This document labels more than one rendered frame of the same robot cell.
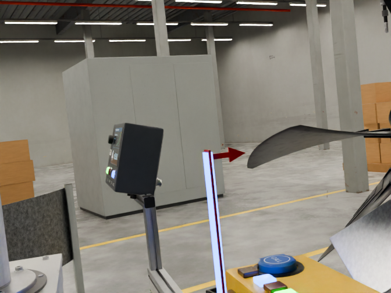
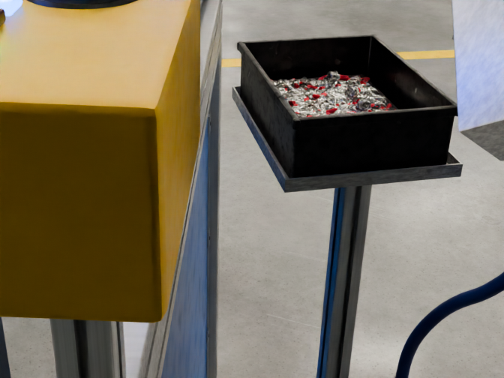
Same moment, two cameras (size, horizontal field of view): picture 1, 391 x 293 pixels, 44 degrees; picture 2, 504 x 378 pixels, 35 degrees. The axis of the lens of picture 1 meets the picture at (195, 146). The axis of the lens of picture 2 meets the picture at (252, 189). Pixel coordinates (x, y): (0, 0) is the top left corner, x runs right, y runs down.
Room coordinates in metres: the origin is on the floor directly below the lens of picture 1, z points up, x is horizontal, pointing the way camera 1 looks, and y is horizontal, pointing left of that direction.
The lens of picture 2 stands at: (0.19, -0.25, 1.17)
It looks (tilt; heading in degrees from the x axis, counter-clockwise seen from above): 30 degrees down; 16
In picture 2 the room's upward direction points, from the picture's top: 2 degrees clockwise
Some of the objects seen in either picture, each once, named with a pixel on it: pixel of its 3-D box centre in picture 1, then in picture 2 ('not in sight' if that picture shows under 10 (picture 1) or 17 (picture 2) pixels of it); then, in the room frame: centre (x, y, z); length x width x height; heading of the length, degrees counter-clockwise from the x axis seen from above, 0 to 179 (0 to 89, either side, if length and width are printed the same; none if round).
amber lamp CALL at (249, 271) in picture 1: (248, 271); not in sight; (0.50, -0.04, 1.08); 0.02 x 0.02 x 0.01; 16
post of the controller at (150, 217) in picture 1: (152, 232); not in sight; (1.26, 0.14, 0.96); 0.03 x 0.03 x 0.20; 16
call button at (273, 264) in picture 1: (277, 265); not in sight; (0.50, -0.07, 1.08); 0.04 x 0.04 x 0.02
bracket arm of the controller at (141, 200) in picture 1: (142, 196); not in sight; (1.35, 0.17, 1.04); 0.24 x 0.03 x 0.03; 16
